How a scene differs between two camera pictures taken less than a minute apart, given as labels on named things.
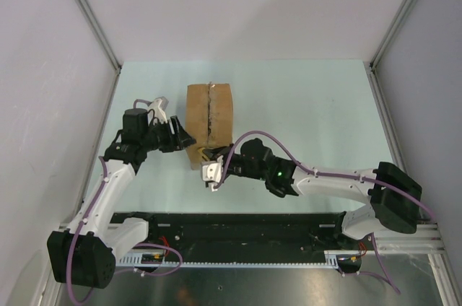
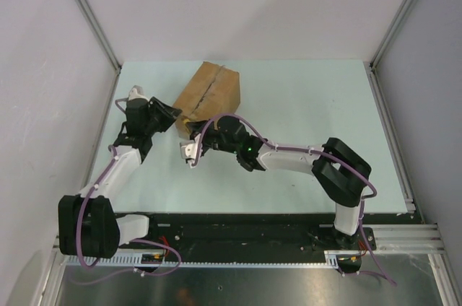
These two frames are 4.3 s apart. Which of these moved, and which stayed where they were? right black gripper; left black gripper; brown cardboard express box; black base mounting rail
Moved: brown cardboard express box; left black gripper; right black gripper
Stayed: black base mounting rail
